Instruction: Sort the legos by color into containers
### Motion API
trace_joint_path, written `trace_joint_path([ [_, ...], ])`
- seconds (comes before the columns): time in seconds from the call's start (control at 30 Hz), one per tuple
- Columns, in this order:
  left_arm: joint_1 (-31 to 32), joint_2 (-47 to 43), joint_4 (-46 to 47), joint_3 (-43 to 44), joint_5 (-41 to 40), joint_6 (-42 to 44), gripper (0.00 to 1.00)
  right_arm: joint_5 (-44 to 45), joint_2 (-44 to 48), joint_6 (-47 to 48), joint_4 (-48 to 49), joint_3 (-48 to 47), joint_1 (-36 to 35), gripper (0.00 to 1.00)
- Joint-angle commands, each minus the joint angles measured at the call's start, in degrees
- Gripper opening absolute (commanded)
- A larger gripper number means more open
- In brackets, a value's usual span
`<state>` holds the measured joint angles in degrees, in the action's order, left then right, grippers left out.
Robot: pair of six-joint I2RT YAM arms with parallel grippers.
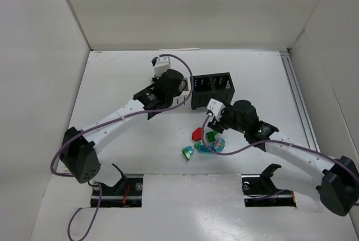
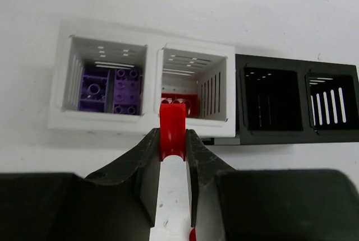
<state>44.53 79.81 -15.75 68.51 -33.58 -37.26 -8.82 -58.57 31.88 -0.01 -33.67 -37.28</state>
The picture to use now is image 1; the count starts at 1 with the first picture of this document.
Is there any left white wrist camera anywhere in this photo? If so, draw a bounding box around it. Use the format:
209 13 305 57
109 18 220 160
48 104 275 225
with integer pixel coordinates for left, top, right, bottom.
151 55 171 79

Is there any cyan flat lego brick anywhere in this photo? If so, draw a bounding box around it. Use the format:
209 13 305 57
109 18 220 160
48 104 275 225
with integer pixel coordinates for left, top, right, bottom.
198 145 213 154

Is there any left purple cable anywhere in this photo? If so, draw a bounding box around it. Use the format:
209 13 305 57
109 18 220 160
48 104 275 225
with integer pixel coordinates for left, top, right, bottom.
50 53 194 241

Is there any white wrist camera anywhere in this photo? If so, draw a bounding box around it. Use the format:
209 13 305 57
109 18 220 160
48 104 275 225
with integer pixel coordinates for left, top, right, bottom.
206 98 225 121
151 55 171 79

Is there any green and blue lego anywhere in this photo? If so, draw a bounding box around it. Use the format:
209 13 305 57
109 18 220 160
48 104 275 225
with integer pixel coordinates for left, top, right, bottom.
182 146 194 161

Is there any small green lego piece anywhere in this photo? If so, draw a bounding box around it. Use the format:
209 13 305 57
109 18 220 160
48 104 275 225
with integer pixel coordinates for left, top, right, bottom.
194 142 201 149

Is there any green square lego brick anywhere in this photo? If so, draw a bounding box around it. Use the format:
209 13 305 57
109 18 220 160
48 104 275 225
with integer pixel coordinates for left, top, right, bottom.
205 131 218 143

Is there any black double container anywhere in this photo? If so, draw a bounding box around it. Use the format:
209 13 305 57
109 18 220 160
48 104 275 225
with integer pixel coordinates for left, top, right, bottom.
191 72 235 110

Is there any red rounded lego brick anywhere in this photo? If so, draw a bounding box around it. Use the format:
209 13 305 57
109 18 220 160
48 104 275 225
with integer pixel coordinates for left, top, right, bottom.
191 127 203 142

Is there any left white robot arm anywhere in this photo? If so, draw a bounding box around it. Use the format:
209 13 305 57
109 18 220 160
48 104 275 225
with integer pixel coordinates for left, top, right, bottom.
59 69 187 187

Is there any cyan printed round lego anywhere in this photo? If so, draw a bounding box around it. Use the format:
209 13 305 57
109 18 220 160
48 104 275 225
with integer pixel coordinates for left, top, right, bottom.
213 138 225 152

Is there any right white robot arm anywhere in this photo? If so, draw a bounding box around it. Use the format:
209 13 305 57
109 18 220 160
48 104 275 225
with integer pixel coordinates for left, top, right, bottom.
204 99 358 216

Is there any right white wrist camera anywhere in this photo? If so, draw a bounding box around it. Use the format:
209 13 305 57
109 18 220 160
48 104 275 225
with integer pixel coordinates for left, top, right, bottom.
206 98 225 121

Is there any white double container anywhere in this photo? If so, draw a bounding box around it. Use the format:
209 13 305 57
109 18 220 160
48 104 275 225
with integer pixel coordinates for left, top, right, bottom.
145 75 189 109

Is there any aluminium rail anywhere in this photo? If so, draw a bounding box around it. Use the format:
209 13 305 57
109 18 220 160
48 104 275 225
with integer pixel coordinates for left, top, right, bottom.
279 50 320 151

